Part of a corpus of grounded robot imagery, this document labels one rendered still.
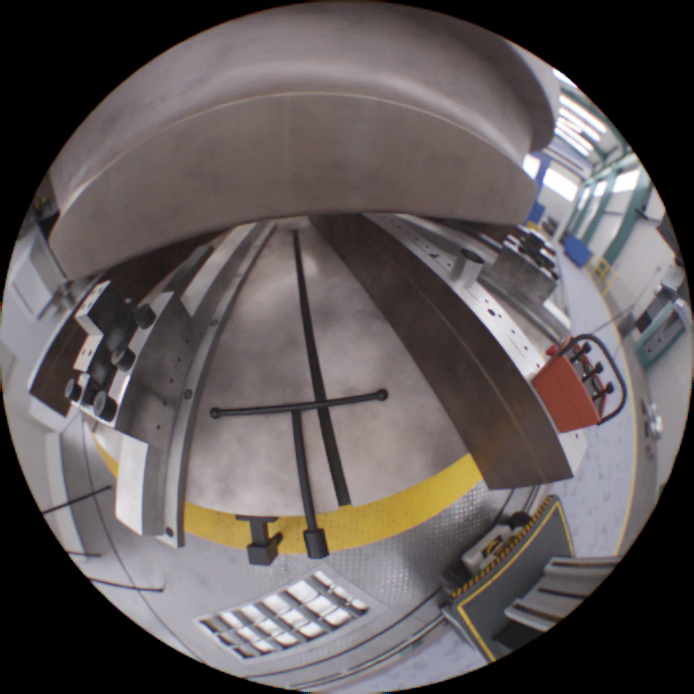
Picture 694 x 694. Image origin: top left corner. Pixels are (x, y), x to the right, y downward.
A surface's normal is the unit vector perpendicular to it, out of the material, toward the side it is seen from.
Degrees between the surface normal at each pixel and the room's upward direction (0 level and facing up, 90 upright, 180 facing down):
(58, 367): 90
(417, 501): 0
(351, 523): 0
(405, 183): 90
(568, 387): 97
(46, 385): 90
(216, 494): 0
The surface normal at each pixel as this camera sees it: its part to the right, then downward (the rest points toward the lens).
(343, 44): 0.27, 0.80
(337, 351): 0.06, -0.57
